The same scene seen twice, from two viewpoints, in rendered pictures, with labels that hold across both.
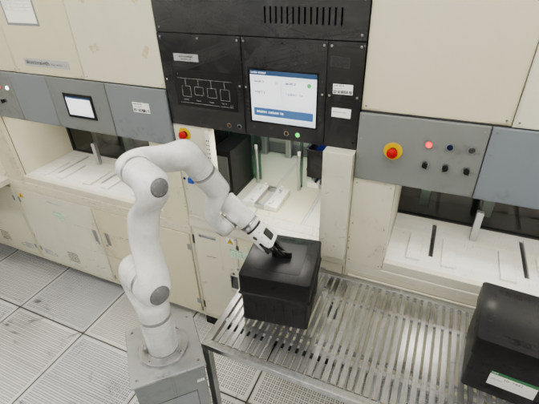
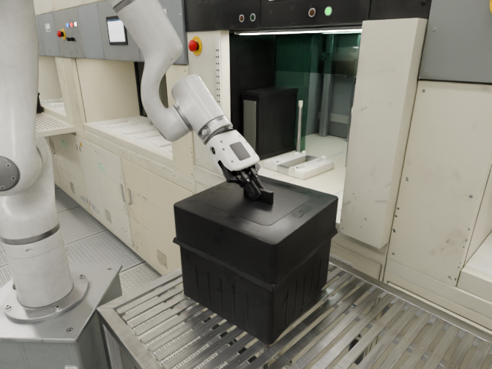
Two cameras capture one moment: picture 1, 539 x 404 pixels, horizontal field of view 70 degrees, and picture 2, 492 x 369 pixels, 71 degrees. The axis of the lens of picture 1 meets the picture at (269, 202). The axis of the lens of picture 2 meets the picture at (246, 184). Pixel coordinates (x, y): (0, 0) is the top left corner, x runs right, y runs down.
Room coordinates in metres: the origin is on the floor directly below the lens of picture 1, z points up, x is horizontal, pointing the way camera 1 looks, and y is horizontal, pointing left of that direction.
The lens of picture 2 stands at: (0.52, -0.29, 1.35)
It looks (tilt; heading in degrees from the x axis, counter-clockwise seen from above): 22 degrees down; 22
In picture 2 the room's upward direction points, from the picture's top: straight up
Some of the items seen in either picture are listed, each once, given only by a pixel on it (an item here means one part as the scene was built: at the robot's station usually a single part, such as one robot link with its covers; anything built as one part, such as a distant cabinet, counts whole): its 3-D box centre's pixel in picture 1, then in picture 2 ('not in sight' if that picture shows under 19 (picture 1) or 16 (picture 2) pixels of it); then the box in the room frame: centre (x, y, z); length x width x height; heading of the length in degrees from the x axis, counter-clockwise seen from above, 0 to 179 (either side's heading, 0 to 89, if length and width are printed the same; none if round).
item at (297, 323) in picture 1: (281, 285); (257, 259); (1.22, -0.04, 0.85); 0.28 x 0.28 x 0.17; 73
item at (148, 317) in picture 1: (143, 287); (22, 179); (1.02, 0.46, 1.07); 0.19 x 0.12 x 0.24; 41
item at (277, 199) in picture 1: (266, 195); (298, 162); (1.89, 0.02, 0.89); 0.22 x 0.21 x 0.04; 155
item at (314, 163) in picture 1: (330, 154); not in sight; (2.07, -0.36, 1.06); 0.24 x 0.20 x 0.32; 66
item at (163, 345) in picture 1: (159, 331); (39, 264); (1.00, 0.44, 0.85); 0.19 x 0.19 x 0.18
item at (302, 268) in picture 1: (281, 263); (258, 213); (1.22, -0.04, 0.98); 0.29 x 0.29 x 0.13; 73
